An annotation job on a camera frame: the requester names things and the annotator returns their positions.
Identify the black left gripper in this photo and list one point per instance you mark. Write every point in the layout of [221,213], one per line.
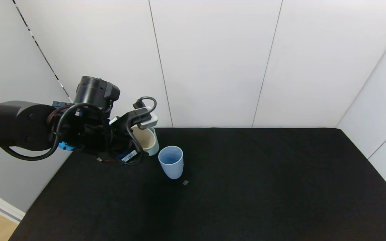
[130,156]

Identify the beige plastic cup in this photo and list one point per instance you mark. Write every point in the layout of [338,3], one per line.
[146,139]

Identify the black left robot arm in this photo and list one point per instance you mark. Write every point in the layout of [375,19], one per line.
[5,124]

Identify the green plastic cup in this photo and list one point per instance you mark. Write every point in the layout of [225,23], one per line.
[156,147]

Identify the blue plastic cup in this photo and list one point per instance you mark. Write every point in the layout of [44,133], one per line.
[172,170]

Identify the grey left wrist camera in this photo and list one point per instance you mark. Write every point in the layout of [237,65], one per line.
[148,122]

